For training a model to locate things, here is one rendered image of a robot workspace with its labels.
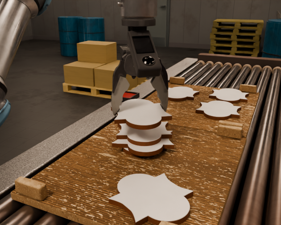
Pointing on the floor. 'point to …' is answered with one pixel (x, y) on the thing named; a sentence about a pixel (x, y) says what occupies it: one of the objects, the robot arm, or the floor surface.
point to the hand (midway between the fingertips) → (140, 112)
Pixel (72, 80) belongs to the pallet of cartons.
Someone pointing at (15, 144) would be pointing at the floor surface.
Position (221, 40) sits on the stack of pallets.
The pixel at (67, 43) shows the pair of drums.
